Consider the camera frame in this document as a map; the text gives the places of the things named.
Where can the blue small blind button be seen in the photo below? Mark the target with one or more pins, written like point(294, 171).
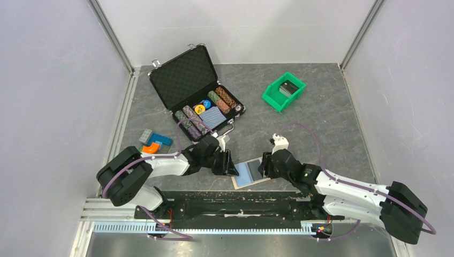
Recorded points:
point(206, 103)

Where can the orange blue chip row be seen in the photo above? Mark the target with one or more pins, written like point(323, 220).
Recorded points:
point(190, 113)

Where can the green red chip row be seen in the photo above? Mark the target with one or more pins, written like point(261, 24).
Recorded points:
point(220, 103)

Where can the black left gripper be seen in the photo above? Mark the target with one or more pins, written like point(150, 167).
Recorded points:
point(231, 165)

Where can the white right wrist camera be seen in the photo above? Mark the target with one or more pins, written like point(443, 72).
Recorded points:
point(279, 143)

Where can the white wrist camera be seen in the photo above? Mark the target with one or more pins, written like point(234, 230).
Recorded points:
point(279, 143)
point(222, 140)

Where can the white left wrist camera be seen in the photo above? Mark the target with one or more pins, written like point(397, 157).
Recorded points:
point(222, 140)

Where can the beige card holder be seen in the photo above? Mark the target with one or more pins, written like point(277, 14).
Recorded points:
point(244, 178)

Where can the orange curved toy piece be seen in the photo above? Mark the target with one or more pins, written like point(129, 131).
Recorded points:
point(152, 149)

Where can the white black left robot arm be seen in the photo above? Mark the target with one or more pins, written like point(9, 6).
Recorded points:
point(123, 179)

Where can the black poker chip case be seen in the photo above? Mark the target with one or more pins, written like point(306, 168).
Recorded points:
point(186, 80)

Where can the grey toy brick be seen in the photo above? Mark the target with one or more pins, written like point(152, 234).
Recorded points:
point(144, 138)

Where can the blue patterned playing card deck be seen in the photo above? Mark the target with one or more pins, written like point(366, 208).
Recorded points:
point(212, 117)

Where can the purple chip stack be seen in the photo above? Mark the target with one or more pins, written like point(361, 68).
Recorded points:
point(194, 132)

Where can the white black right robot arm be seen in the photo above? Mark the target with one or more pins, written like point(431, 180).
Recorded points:
point(395, 208)

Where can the blue toy brick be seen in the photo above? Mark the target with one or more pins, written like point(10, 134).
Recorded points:
point(159, 139)

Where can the yellow big blind button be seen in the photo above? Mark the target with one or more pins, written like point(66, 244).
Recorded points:
point(199, 109)

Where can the orange black chip row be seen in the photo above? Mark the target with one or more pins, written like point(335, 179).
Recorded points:
point(228, 99)

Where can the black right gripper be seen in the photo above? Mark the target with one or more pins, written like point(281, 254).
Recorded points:
point(263, 166)

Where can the green blue chip row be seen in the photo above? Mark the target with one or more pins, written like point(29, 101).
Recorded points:
point(181, 117)

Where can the green plastic bin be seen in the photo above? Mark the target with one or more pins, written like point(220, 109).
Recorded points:
point(277, 100)

